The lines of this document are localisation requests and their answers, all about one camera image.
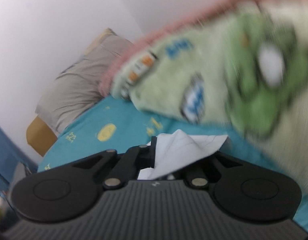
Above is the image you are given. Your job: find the mustard yellow headboard cushion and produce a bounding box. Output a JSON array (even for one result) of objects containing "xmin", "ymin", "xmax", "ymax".
[{"xmin": 26, "ymin": 116, "xmax": 57, "ymax": 157}]

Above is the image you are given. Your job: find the pink fuzzy blanket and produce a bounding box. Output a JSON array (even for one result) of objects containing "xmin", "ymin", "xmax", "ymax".
[{"xmin": 98, "ymin": 0, "xmax": 265, "ymax": 97}]

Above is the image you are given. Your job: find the teal patterned bed sheet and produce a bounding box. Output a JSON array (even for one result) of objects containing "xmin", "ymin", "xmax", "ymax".
[{"xmin": 37, "ymin": 95, "xmax": 308, "ymax": 233}]

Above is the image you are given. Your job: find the white garment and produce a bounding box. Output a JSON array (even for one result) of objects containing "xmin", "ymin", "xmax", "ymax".
[{"xmin": 138, "ymin": 129, "xmax": 228, "ymax": 180}]

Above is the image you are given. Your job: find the blue folding chair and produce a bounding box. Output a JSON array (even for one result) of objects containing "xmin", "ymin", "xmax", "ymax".
[{"xmin": 0, "ymin": 128, "xmax": 37, "ymax": 192}]

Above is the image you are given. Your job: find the green cartoon fleece blanket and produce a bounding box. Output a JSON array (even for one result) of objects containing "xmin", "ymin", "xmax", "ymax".
[{"xmin": 110, "ymin": 0, "xmax": 308, "ymax": 193}]

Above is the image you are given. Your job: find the yellow pillow behind grey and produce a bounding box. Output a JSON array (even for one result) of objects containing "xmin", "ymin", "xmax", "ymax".
[{"xmin": 83, "ymin": 28, "xmax": 116, "ymax": 56}]

